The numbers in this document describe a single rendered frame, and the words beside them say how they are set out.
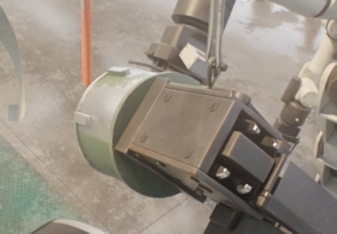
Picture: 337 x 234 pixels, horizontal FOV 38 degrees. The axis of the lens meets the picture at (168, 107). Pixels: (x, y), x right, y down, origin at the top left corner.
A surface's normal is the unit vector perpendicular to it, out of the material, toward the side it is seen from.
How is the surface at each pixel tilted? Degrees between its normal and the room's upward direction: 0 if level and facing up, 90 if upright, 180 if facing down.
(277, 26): 0
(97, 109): 52
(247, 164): 65
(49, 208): 0
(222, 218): 43
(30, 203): 0
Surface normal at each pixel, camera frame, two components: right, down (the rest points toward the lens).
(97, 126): -0.82, -0.09
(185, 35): 0.56, 0.12
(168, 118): -0.67, -0.52
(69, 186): 0.00, -0.77
